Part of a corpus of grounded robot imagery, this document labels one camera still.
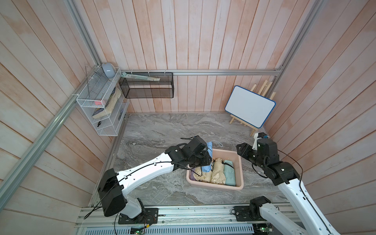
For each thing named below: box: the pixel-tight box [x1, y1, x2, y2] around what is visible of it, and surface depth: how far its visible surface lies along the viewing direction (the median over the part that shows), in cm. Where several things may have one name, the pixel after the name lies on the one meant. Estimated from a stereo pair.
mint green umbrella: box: [223, 160, 237, 187], surface depth 83 cm
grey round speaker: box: [101, 62, 117, 79], surface depth 84 cm
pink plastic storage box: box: [186, 148, 245, 191], surface depth 73 cm
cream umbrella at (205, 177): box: [193, 165, 212, 183], surface depth 78 cm
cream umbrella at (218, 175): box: [210, 157, 226, 186], surface depth 81 cm
